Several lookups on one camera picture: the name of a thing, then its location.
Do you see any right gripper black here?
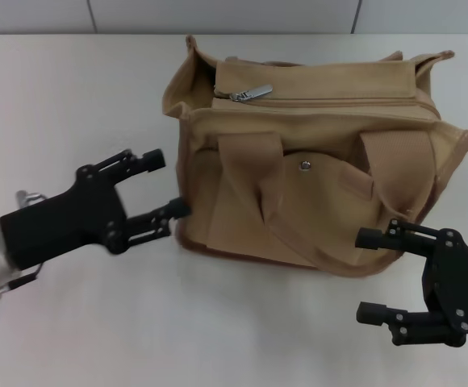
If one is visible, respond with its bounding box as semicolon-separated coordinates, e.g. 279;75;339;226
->
354;218;468;347

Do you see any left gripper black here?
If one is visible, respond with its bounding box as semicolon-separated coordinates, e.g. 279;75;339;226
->
0;148;192;272

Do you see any khaki canvas food bag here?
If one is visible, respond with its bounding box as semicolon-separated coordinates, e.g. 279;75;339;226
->
161;35;468;279

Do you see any silver metal zipper pull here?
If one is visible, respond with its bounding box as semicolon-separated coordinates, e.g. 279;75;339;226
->
216;83;274;102

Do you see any left gripper cable with connector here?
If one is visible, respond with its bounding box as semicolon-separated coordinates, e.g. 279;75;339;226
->
15;189;49;207

